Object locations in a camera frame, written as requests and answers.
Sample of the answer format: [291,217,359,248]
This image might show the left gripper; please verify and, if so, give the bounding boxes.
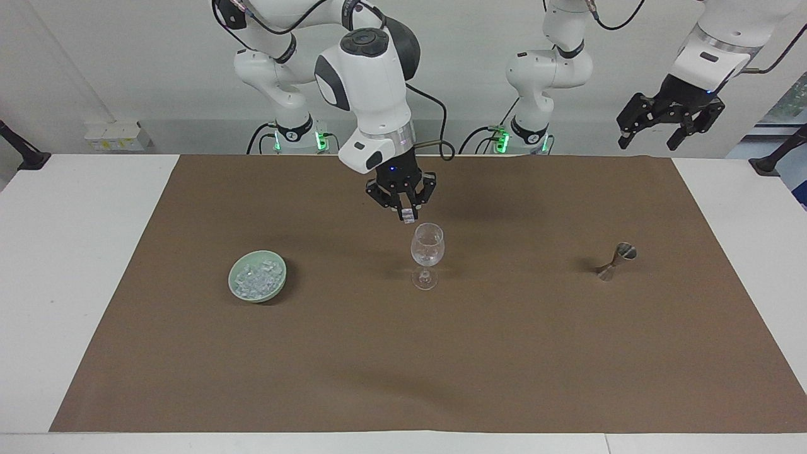
[616,74,726,151]

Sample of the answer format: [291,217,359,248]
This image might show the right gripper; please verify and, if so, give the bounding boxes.
[366,146,438,221]

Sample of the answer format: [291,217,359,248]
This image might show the clear wine glass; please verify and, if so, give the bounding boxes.
[410,223,446,291]

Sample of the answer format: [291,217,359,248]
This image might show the clear ice cubes pile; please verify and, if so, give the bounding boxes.
[234,258,282,295]

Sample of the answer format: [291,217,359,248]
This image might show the black stand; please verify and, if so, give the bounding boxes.
[0,119,52,172]
[748,123,807,177]

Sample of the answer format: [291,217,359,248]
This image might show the metal jigger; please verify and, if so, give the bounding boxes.
[595,242,638,282]

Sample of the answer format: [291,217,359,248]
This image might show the pale green bowl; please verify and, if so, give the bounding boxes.
[228,250,288,304]

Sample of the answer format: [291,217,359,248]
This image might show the white power strip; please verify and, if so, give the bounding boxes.
[84,120,153,153]

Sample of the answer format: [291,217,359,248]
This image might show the black cable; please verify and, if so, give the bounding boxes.
[405,82,456,163]
[458,125,506,156]
[245,122,279,156]
[211,0,330,52]
[739,24,807,76]
[591,0,648,32]

